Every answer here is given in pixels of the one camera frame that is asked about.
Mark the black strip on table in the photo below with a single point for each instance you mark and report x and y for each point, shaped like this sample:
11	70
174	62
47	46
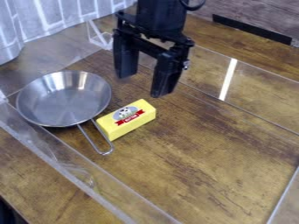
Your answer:
253	29

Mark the white sheer curtain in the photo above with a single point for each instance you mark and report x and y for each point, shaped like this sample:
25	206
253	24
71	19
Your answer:
31	19

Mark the silver metal frying pan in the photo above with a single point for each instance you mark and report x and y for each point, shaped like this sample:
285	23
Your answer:
63	99

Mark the clear acrylic barrier wall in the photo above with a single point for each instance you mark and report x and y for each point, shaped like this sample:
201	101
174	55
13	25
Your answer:
216	161

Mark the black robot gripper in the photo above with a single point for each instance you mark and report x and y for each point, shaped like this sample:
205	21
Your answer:
153	31

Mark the yellow butter block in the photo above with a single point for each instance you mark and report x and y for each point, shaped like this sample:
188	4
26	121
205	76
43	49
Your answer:
127	119

